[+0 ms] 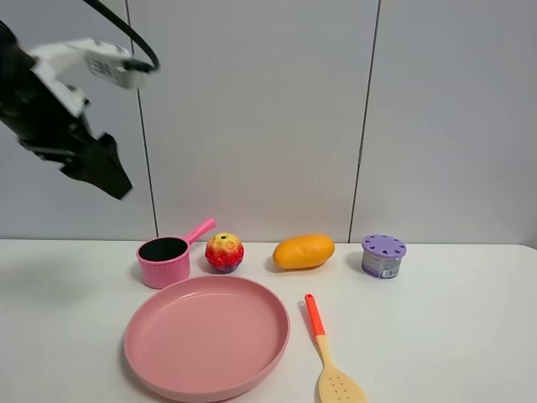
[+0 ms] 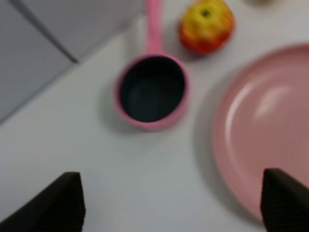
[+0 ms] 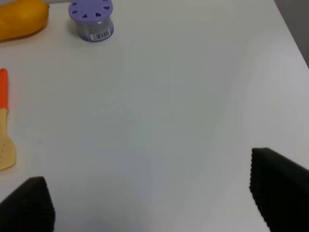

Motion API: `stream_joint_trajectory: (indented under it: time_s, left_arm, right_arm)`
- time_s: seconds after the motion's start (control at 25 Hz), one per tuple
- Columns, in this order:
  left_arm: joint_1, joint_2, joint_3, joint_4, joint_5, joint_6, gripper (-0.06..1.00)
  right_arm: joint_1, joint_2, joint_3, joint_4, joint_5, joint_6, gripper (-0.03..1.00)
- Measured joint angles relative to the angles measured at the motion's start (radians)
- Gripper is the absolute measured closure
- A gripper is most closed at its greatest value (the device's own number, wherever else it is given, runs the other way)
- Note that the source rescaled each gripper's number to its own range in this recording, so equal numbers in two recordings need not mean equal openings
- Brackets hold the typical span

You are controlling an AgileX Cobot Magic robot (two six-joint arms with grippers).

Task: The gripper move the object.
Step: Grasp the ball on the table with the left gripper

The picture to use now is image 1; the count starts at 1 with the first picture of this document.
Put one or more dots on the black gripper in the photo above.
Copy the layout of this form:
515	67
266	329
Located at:
46	128

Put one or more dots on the rainbow strawberry squeeze toy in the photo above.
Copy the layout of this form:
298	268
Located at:
224	252

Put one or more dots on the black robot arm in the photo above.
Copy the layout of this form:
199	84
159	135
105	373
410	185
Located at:
47	68

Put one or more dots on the pink toy saucepan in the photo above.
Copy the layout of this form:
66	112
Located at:
164	261

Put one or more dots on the large pink plate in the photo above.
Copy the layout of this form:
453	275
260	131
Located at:
207	339

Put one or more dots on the yellow toy mango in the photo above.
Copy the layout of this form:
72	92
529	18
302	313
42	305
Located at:
303	252

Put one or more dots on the purple lidded air freshener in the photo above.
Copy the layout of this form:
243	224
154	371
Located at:
382	256

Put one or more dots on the orange handled slotted spatula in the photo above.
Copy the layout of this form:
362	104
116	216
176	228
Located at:
333	385

